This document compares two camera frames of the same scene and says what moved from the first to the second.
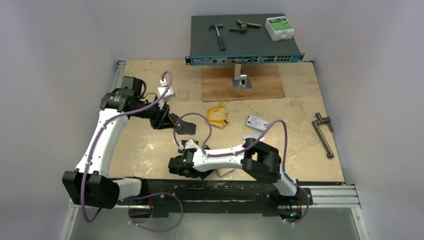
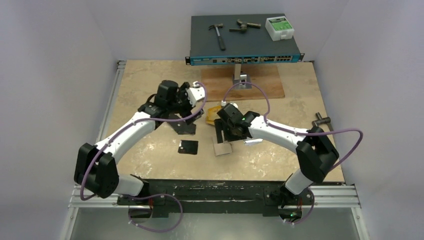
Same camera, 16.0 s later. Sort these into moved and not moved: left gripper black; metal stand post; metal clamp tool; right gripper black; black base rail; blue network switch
Moved: right gripper black; left gripper black
Not moved: blue network switch; metal stand post; metal clamp tool; black base rail
